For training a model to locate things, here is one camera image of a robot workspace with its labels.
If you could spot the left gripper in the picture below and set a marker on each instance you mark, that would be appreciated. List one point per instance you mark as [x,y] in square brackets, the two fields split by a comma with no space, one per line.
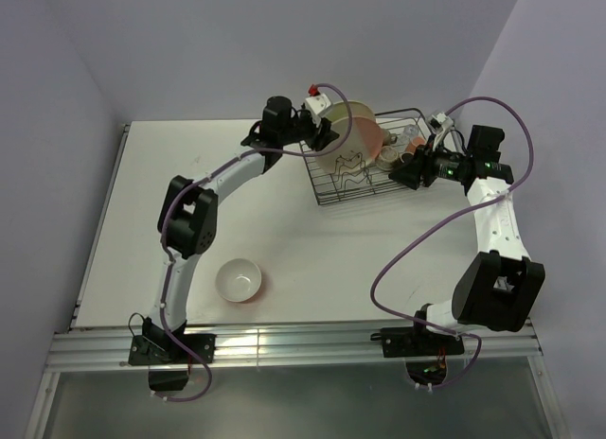
[320,141]

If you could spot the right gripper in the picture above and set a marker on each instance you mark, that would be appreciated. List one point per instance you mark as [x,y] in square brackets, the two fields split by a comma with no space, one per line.
[409,172]

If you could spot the orange mug white inside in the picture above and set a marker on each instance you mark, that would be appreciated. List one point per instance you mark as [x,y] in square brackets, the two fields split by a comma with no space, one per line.
[414,143]

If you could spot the small beige speckled cup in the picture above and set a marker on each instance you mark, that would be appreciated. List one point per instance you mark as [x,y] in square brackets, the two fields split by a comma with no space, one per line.
[388,159]

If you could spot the green and cream plate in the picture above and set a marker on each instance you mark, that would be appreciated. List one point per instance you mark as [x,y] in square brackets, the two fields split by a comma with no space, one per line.
[338,111]

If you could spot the grey-green ceramic cup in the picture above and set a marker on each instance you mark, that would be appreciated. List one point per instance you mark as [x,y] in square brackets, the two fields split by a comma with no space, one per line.
[389,138]

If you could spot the pink and cream plate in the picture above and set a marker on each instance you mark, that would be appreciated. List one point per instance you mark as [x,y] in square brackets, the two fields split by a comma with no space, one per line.
[359,150]

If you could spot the white bowl orange outside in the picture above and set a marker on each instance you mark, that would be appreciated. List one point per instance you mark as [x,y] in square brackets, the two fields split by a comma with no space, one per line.
[238,280]

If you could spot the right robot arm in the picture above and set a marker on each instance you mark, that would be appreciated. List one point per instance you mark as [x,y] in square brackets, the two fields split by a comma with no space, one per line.
[500,286]

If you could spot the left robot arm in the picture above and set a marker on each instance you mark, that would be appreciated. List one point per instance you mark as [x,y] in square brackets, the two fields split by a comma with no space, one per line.
[189,216]

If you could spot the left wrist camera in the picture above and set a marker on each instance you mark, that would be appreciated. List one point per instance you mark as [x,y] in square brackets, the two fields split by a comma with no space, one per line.
[317,104]

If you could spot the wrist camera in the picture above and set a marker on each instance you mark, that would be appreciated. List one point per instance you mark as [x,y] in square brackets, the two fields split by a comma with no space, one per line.
[317,104]
[439,125]

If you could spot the black wire dish rack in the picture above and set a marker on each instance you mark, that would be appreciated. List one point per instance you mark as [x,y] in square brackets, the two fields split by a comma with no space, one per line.
[329,189]

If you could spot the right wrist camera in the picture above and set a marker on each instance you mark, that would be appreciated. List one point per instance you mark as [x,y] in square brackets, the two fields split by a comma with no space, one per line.
[439,125]

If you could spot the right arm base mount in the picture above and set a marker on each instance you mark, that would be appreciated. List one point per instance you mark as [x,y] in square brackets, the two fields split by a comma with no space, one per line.
[416,342]

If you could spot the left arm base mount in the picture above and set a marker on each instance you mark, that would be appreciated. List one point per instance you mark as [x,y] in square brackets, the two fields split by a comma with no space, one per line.
[170,368]

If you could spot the aluminium frame rail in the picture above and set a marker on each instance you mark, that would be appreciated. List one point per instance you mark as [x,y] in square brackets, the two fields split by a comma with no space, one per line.
[235,346]

